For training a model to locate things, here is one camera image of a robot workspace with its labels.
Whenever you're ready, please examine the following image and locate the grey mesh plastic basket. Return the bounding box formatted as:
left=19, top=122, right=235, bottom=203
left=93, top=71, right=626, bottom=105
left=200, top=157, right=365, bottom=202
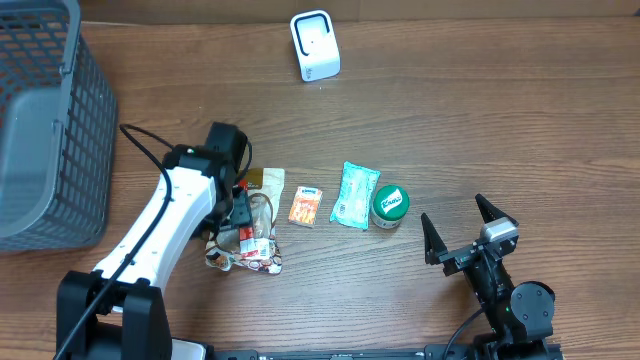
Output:
left=1, top=1, right=118, bottom=252

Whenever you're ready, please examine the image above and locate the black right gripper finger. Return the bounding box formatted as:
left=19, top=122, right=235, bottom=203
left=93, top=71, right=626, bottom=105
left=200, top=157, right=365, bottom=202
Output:
left=421, top=213, right=448, bottom=265
left=475, top=194, right=518, bottom=227

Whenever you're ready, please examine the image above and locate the red snack stick packet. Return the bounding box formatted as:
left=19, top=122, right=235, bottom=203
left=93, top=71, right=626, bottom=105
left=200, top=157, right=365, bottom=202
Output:
left=239, top=189, right=272, bottom=260

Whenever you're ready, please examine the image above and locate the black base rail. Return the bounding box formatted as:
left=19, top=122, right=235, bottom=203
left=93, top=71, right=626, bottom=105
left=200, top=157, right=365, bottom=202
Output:
left=205, top=345, right=565, bottom=360

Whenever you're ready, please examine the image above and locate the teal wet wipes pack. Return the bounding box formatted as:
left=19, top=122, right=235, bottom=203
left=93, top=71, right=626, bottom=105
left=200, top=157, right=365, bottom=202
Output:
left=330, top=161, right=380, bottom=230

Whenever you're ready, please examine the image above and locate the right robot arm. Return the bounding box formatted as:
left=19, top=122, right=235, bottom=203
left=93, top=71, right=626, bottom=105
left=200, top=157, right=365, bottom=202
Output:
left=421, top=194, right=564, bottom=360

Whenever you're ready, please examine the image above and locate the beige brown snack bag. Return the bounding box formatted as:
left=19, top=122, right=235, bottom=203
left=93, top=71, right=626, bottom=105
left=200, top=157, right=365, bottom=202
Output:
left=205, top=168, right=285, bottom=275

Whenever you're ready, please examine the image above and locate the green lid Knorr jar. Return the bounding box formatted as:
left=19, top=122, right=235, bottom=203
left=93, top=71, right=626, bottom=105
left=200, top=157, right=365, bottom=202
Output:
left=371, top=184, right=410, bottom=229

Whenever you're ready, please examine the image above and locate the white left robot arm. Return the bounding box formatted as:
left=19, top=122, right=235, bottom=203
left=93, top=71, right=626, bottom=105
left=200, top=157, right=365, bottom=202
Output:
left=55, top=145, right=253, bottom=359

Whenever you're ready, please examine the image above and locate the orange tissue packet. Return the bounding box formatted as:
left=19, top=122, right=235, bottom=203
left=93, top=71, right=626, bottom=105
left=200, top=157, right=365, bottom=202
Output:
left=288, top=186, right=323, bottom=228

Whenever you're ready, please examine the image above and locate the white barcode scanner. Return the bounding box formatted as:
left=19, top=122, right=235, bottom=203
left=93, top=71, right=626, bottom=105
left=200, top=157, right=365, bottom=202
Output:
left=289, top=9, right=341, bottom=82

